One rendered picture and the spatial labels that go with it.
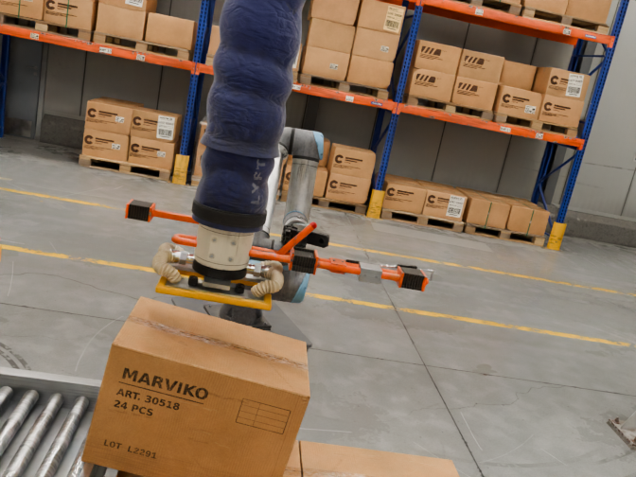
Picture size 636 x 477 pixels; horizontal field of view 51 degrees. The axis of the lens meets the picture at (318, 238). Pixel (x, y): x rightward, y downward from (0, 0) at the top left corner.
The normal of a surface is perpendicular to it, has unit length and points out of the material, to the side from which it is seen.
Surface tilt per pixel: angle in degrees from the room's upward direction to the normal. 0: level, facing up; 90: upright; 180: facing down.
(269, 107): 75
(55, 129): 90
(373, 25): 92
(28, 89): 90
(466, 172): 90
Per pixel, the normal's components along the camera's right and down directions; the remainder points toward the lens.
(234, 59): -0.26, -0.07
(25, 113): 0.08, 0.27
